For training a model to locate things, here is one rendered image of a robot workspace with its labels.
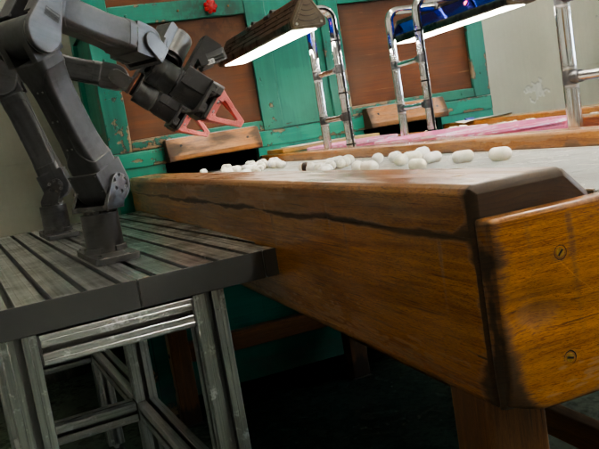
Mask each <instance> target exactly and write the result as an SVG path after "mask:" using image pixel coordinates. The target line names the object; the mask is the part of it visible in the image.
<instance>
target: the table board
mask: <svg viewBox="0 0 599 449"><path fill-rule="evenodd" d="M474 223H475V230H476V236H477V242H478V250H479V256H480V269H481V276H482V282H483V289H484V296H485V303H486V309H487V316H488V328H489V336H490V343H491V349H492V356H493V363H494V370H495V375H496V386H497V391H498V395H499V402H500V407H501V410H510V409H514V408H520V409H545V408H548V407H552V406H555V405H558V404H562V403H565V402H568V401H570V400H573V399H576V398H579V397H582V396H586V395H589V394H592V393H594V392H596V391H599V192H594V193H590V194H586V195H582V196H578V197H574V198H570V199H566V200H558V201H555V202H551V203H546V204H543V205H538V206H535V207H530V208H524V209H519V210H515V211H511V212H507V213H504V214H499V215H495V216H488V217H484V218H480V219H477V220H476V221H475V222H474Z"/></svg>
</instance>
